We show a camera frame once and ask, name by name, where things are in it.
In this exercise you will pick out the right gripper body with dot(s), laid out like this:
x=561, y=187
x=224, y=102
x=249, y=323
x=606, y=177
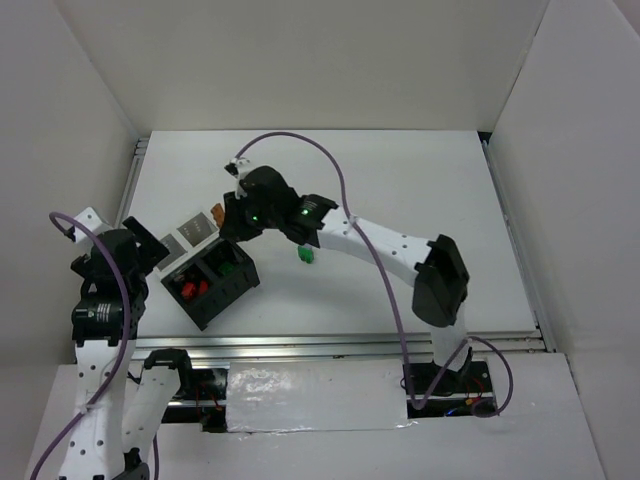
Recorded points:
x=233, y=220

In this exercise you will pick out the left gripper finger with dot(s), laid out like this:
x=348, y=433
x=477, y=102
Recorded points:
x=150, y=256
x=141, y=234

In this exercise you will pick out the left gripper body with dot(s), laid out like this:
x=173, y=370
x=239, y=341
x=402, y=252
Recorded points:
x=145, y=238

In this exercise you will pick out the tan lego plate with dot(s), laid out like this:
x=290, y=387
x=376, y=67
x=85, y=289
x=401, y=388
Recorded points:
x=218, y=215

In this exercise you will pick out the small green lego brick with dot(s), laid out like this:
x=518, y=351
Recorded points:
x=225, y=269

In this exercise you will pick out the red and tan lego brick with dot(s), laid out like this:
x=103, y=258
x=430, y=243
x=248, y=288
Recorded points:
x=189, y=291

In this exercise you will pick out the green purple lego cluster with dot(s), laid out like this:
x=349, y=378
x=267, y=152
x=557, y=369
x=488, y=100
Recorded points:
x=306, y=254

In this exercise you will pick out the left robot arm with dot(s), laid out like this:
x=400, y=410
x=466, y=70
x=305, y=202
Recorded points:
x=110, y=437

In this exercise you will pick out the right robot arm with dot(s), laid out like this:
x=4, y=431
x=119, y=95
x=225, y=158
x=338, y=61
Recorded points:
x=433, y=268

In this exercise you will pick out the white two-compartment container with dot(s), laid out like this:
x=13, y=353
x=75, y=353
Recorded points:
x=186, y=240

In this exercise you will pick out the black two-compartment container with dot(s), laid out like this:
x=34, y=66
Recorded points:
x=222, y=291

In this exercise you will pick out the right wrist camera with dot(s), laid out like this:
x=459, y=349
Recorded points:
x=239, y=168

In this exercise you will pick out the aluminium left rail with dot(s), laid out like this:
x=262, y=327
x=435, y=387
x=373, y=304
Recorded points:
x=132, y=178

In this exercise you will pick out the aluminium rail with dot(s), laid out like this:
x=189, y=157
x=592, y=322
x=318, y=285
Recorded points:
x=132, y=178
x=535, y=305
x=295, y=348

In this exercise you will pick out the aluminium front rail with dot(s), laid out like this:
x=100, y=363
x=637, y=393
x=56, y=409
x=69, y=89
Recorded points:
x=295, y=348

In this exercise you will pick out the aluminium right rail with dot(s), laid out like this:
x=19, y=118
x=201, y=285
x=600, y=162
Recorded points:
x=535, y=305

